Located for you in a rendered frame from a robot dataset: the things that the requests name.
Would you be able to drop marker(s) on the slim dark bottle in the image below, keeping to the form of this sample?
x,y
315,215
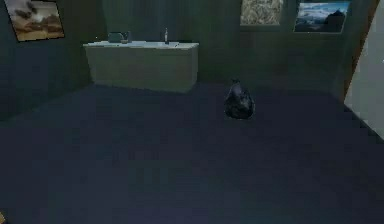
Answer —
x,y
166,36

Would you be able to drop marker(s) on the black garbage bag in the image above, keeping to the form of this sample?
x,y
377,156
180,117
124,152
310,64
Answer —
x,y
238,101

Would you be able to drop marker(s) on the pale counter cabinet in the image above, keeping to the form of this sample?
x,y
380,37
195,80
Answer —
x,y
143,66

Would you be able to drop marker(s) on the small dark cup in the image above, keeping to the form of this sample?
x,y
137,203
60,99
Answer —
x,y
128,36

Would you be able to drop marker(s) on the beige textured framed picture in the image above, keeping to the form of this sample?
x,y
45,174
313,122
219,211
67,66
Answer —
x,y
261,11

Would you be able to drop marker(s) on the blue mountain framed picture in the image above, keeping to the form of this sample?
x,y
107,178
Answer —
x,y
320,17

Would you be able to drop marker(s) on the white room door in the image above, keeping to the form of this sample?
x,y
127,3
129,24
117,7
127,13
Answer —
x,y
368,80

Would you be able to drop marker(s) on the brown cloudy framed picture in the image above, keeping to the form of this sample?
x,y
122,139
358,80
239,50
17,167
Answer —
x,y
35,19

